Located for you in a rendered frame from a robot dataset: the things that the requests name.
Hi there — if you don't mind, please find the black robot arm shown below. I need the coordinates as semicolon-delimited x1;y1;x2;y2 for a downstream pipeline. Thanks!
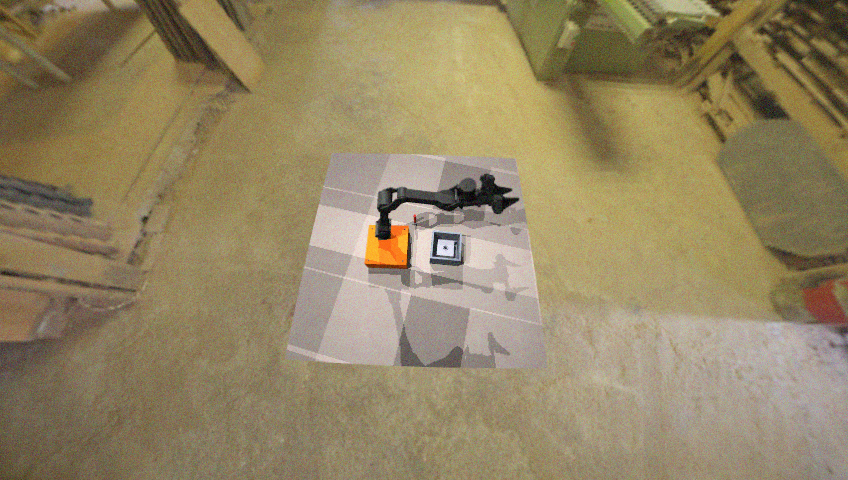
375;174;495;240

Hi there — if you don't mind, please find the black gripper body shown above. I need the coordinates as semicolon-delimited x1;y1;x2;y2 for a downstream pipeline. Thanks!
475;186;502;214

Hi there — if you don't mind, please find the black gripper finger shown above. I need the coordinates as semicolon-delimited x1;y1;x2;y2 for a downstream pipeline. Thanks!
493;183;513;195
500;195;519;212

